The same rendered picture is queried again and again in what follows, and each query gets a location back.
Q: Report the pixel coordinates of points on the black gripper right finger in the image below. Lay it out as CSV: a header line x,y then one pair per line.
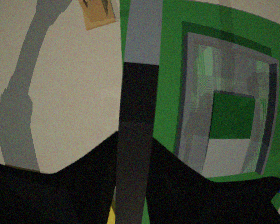
x,y
176,194

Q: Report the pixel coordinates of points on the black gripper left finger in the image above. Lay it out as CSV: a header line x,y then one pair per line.
x,y
79,194

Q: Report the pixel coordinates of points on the olive yellow rectangular block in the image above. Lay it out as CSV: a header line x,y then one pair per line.
x,y
111,217

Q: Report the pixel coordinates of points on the green rectangular mat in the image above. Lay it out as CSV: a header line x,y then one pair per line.
x,y
183,16

